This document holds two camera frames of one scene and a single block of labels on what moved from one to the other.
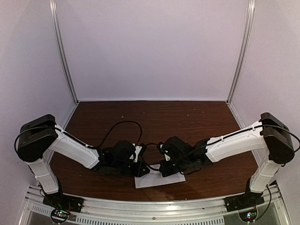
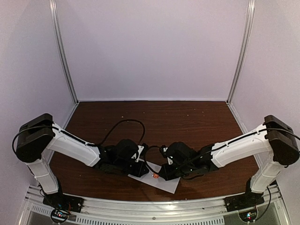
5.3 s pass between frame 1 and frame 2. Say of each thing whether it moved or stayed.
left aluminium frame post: stayed
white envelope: moved
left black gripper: stayed
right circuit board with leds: stayed
